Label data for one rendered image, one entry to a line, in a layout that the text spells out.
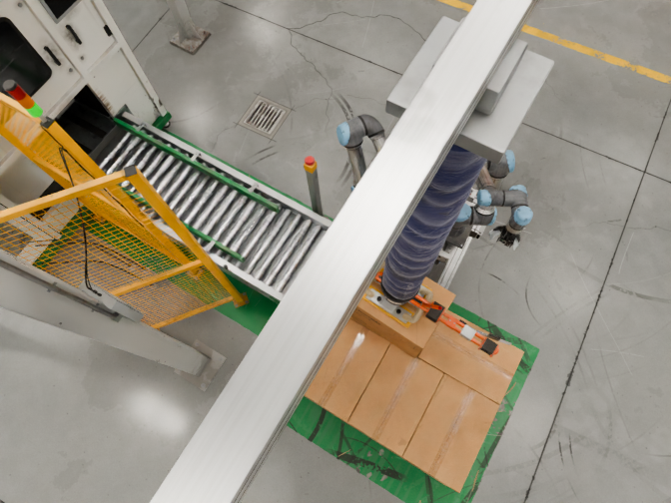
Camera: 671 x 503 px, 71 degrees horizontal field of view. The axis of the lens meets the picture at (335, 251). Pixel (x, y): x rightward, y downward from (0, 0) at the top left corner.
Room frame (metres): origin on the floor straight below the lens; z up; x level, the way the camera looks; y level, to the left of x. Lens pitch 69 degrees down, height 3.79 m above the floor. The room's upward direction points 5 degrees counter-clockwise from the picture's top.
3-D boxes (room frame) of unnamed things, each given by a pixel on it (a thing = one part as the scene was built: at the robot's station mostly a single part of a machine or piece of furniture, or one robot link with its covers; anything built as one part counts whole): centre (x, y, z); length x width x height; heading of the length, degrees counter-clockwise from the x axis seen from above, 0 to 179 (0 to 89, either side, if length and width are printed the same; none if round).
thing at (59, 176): (1.67, 1.63, 1.05); 1.17 x 0.10 x 2.10; 54
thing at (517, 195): (0.93, -0.84, 1.82); 0.11 x 0.11 x 0.08; 83
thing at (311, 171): (1.71, 0.12, 0.50); 0.07 x 0.07 x 1.00; 54
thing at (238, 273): (1.39, 1.08, 0.50); 2.31 x 0.05 x 0.19; 54
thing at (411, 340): (0.76, -0.36, 0.74); 0.60 x 0.40 x 0.40; 51
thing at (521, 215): (0.83, -0.85, 1.82); 0.09 x 0.08 x 0.11; 173
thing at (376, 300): (0.69, -0.29, 0.97); 0.34 x 0.10 x 0.05; 50
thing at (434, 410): (0.34, -0.43, 0.34); 1.20 x 1.00 x 0.40; 54
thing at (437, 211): (0.75, -0.36, 2.22); 0.24 x 0.24 x 1.25
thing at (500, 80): (0.75, -0.36, 2.91); 0.16 x 0.16 x 0.10; 54
